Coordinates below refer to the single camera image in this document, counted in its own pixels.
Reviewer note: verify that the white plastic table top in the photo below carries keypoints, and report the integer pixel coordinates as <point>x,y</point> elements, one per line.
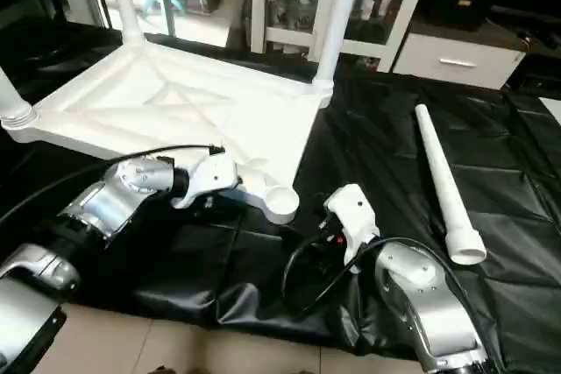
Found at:
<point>175,102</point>

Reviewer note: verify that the white drawer unit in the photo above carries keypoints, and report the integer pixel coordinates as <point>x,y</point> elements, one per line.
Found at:
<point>456,63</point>

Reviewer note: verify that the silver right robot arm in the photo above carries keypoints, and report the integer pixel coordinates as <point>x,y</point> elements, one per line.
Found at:
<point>421,295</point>

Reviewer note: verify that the black work mat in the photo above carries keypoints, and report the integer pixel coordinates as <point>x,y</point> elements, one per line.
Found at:
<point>377,146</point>

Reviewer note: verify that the white flat board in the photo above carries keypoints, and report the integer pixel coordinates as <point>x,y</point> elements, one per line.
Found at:
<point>552,111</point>

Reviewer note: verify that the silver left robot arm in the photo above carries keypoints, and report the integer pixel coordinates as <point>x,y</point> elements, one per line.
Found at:
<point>105,203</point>

